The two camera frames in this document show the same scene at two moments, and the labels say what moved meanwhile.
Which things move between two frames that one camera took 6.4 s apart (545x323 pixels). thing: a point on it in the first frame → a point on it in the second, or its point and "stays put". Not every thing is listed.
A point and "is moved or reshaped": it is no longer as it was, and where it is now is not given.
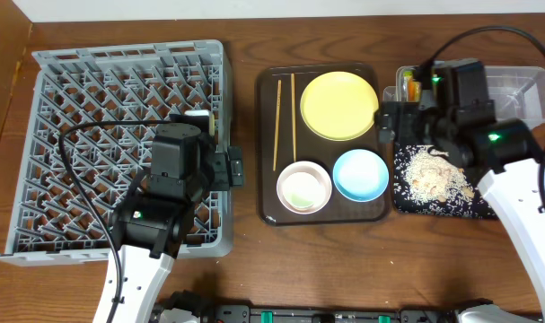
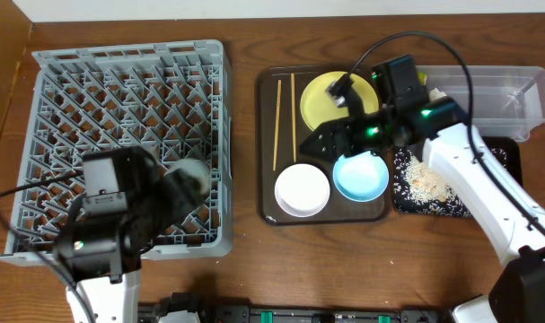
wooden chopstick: [293, 85] stays put
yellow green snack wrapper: [414, 88] → [422, 77]
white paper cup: [303, 189] is moved or reshaped
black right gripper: [386, 119] → [352, 135]
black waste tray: [430, 182] stays put
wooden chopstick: [279, 82] stays put
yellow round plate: [338, 106] stays put
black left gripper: [234, 166] → [174, 189]
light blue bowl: [360, 175] stays put
